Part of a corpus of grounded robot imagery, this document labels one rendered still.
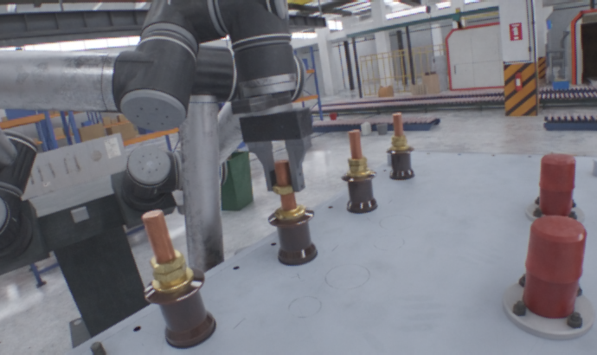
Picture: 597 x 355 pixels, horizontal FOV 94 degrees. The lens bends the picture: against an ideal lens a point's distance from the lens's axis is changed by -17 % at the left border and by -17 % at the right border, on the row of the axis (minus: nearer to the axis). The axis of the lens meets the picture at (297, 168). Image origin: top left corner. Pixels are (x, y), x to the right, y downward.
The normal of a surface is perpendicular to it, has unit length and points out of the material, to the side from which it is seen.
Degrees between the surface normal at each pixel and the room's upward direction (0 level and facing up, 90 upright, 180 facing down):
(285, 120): 90
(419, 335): 0
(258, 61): 90
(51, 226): 90
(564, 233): 4
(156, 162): 60
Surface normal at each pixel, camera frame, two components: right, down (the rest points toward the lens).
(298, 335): -0.15, -0.96
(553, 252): -0.74, 0.26
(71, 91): 0.12, 0.49
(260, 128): -0.48, 0.29
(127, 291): 0.63, 0.10
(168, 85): 0.66, -0.33
